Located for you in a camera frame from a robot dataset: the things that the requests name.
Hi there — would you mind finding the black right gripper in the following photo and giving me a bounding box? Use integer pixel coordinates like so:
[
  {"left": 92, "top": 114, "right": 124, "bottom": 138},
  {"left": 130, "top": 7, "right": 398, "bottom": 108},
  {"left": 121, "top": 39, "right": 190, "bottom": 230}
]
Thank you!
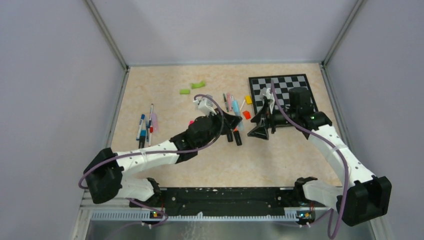
[{"left": 247, "top": 101, "right": 298, "bottom": 140}]

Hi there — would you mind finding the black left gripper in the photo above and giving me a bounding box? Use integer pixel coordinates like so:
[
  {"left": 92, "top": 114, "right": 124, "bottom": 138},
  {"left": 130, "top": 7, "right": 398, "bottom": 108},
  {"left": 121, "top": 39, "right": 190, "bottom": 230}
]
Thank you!
[{"left": 197, "top": 107, "right": 242, "bottom": 150}]

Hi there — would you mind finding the orange black highlighter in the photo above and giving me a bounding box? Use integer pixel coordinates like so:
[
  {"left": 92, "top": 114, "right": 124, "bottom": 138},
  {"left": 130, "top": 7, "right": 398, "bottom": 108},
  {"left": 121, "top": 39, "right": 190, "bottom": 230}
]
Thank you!
[{"left": 233, "top": 129, "right": 243, "bottom": 146}]

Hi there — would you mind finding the pink black highlighter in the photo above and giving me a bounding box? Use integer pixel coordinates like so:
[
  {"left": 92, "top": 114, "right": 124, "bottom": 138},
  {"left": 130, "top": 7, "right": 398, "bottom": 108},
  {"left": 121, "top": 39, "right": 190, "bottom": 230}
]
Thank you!
[{"left": 226, "top": 132, "right": 234, "bottom": 143}]

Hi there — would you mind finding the green thin pen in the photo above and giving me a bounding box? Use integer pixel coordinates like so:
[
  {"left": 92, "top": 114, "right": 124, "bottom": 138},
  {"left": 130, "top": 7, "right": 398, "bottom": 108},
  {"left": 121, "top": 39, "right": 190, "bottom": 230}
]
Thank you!
[{"left": 222, "top": 93, "right": 230, "bottom": 112}]

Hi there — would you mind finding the pink translucent pen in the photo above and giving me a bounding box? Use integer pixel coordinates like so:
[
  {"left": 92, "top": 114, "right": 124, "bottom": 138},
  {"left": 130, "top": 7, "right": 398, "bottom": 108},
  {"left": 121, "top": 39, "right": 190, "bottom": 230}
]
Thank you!
[{"left": 226, "top": 92, "right": 232, "bottom": 112}]

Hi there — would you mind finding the light blue highlighter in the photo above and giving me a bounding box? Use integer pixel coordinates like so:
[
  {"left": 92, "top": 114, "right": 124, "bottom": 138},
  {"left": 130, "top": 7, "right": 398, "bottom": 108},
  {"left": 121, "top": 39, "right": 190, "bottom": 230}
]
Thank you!
[{"left": 232, "top": 100, "right": 244, "bottom": 131}]

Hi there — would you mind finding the pink pastel highlighter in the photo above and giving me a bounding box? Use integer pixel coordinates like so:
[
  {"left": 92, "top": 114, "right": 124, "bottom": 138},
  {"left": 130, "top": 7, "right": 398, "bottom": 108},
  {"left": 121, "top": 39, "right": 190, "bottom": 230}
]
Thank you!
[{"left": 150, "top": 112, "right": 159, "bottom": 133}]

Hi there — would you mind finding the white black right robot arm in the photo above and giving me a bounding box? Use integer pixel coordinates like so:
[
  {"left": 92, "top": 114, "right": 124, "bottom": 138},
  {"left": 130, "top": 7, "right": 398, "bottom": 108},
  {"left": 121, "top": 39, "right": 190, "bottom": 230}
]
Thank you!
[{"left": 247, "top": 87, "right": 392, "bottom": 227}]

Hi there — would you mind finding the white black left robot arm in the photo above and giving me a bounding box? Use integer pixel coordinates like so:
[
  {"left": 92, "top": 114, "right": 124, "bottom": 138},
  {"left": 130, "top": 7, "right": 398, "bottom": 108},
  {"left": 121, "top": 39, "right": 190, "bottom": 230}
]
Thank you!
[{"left": 82, "top": 112, "right": 242, "bottom": 207}]

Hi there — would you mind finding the red white thin pen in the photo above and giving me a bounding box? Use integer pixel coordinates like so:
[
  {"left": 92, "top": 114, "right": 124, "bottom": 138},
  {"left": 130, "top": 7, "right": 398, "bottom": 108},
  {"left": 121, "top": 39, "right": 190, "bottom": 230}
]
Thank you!
[{"left": 148, "top": 103, "right": 154, "bottom": 147}]

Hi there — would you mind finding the blue thin pen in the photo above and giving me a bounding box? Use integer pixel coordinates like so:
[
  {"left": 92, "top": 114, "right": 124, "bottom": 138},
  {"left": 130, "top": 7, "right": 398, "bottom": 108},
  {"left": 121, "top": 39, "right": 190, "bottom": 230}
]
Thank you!
[{"left": 145, "top": 120, "right": 151, "bottom": 143}]

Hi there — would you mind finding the orange red block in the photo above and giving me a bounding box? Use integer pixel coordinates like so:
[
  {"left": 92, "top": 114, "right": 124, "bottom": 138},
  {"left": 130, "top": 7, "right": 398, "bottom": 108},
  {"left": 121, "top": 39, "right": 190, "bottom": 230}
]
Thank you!
[{"left": 242, "top": 110, "right": 252, "bottom": 120}]

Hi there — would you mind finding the yellow block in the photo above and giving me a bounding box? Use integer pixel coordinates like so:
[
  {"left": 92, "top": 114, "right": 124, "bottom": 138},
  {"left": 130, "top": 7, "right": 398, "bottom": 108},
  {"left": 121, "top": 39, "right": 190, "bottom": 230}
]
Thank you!
[{"left": 244, "top": 95, "right": 253, "bottom": 105}]

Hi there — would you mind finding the black grey chessboard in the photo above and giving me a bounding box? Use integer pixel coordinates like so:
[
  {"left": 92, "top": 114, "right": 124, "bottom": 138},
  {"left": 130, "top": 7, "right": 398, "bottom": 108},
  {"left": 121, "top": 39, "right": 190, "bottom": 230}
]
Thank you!
[{"left": 248, "top": 74, "right": 318, "bottom": 115}]

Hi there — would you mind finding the green block right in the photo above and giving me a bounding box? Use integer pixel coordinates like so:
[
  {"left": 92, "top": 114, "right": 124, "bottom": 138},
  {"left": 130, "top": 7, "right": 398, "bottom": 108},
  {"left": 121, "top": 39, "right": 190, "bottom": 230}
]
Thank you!
[{"left": 190, "top": 80, "right": 206, "bottom": 90}]

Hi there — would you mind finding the green block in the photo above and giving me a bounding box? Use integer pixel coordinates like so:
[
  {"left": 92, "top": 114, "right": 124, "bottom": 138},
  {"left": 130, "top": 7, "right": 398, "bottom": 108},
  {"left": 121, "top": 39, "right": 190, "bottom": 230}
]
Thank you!
[
  {"left": 179, "top": 88, "right": 191, "bottom": 95},
  {"left": 190, "top": 80, "right": 206, "bottom": 90}
]

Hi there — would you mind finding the green block left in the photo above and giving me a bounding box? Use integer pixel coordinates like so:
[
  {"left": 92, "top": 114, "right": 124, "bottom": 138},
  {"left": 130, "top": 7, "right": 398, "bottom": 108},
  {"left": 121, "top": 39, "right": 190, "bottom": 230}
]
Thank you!
[{"left": 179, "top": 88, "right": 191, "bottom": 95}]

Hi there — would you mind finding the blue white marker far left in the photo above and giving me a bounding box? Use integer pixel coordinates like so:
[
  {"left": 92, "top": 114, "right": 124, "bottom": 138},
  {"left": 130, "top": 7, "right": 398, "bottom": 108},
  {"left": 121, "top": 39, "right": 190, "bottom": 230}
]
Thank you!
[{"left": 136, "top": 114, "right": 146, "bottom": 141}]

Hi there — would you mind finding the black blue marker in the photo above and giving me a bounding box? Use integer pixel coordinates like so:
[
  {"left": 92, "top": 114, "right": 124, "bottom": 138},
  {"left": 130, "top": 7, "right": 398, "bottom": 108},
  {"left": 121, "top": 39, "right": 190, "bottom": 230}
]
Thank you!
[{"left": 138, "top": 129, "right": 147, "bottom": 149}]

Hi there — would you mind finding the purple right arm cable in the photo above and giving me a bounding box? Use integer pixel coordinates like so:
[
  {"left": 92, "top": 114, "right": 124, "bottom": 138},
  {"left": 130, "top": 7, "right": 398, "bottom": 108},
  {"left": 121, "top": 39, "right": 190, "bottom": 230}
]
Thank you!
[{"left": 269, "top": 79, "right": 351, "bottom": 239}]

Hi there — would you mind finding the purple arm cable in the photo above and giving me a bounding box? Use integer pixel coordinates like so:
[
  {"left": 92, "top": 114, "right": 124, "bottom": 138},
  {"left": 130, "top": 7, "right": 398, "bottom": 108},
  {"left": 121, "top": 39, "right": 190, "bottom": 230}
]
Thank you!
[
  {"left": 269, "top": 79, "right": 351, "bottom": 239},
  {"left": 78, "top": 94, "right": 225, "bottom": 190}
]

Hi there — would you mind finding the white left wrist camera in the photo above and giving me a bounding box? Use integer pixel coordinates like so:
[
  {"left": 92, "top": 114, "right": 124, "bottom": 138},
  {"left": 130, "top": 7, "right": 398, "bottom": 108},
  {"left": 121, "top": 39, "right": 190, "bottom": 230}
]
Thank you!
[{"left": 193, "top": 94, "right": 217, "bottom": 117}]

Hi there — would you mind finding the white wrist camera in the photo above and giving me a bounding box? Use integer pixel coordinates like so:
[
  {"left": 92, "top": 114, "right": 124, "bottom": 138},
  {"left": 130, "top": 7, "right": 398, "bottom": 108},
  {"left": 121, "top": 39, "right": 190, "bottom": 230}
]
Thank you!
[
  {"left": 259, "top": 87, "right": 275, "bottom": 113},
  {"left": 193, "top": 94, "right": 217, "bottom": 117}
]

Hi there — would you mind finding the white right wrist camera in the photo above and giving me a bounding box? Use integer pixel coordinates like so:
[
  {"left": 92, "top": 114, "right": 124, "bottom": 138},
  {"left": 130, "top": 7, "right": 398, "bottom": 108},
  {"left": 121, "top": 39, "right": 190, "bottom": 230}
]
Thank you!
[{"left": 259, "top": 87, "right": 275, "bottom": 113}]

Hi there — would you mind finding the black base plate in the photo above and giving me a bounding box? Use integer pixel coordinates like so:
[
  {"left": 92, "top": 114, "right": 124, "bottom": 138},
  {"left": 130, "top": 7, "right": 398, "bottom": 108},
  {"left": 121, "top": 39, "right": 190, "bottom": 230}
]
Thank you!
[{"left": 144, "top": 187, "right": 318, "bottom": 217}]

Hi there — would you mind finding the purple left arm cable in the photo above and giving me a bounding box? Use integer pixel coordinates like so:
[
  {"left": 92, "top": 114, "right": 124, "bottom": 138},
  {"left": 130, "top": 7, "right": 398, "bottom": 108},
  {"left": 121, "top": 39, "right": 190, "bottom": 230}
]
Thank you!
[{"left": 78, "top": 94, "right": 225, "bottom": 190}]

